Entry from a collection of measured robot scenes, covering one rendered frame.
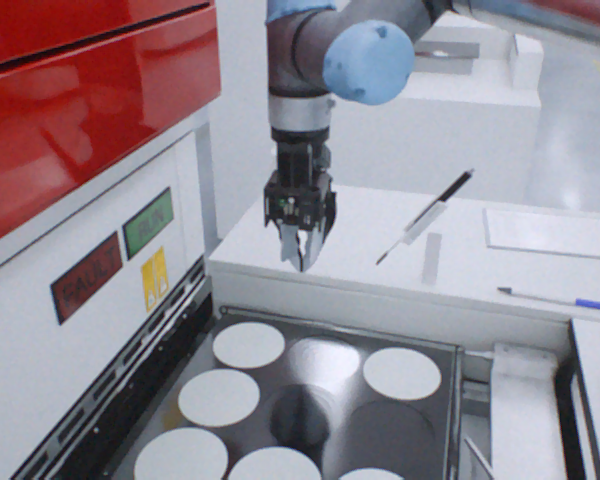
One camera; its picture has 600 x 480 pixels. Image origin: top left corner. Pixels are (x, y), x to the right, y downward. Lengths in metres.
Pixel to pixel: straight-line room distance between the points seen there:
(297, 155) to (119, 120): 0.22
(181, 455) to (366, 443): 0.21
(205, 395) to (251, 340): 0.12
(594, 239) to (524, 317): 0.25
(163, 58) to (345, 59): 0.20
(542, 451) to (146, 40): 0.63
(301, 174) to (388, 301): 0.27
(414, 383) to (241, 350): 0.24
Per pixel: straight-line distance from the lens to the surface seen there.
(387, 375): 0.82
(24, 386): 0.62
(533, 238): 1.05
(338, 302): 0.90
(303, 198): 0.70
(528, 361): 0.87
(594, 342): 0.85
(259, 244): 0.97
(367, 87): 0.56
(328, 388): 0.79
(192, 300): 0.89
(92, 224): 0.66
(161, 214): 0.78
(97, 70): 0.56
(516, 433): 0.81
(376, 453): 0.72
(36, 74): 0.50
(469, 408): 0.89
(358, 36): 0.56
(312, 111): 0.68
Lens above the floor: 1.43
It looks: 29 degrees down
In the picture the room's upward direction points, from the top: straight up
